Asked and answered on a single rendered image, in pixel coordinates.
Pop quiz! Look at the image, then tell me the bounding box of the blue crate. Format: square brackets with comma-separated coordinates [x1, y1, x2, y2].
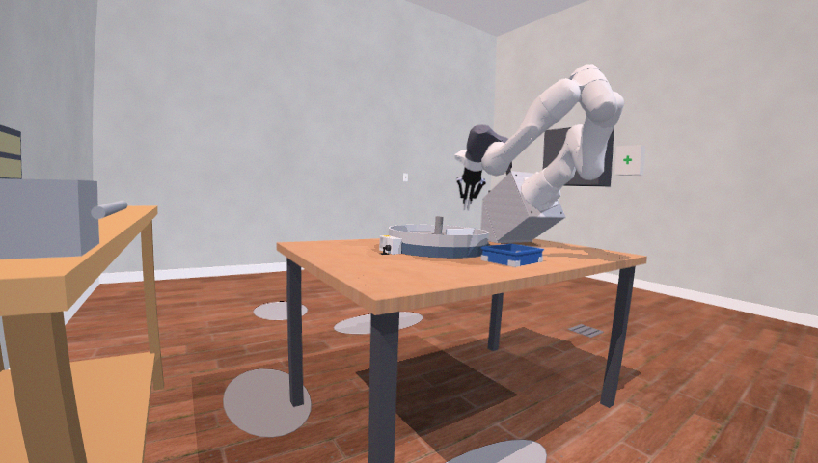
[481, 243, 544, 267]

